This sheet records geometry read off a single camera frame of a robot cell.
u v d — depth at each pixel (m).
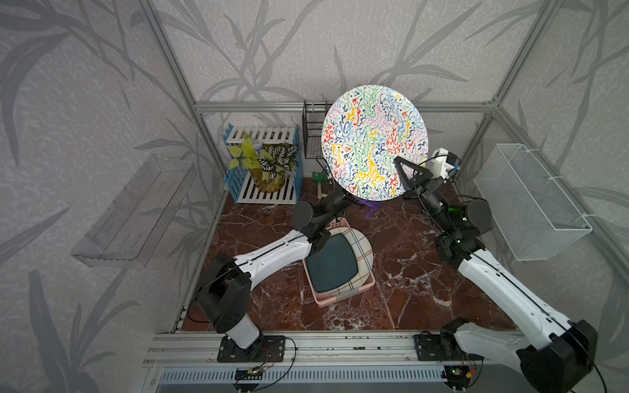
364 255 0.85
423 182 0.52
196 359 0.73
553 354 0.37
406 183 0.52
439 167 0.54
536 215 0.62
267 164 0.91
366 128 0.52
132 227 0.68
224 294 0.43
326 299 0.77
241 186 1.15
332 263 0.88
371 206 0.55
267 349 0.73
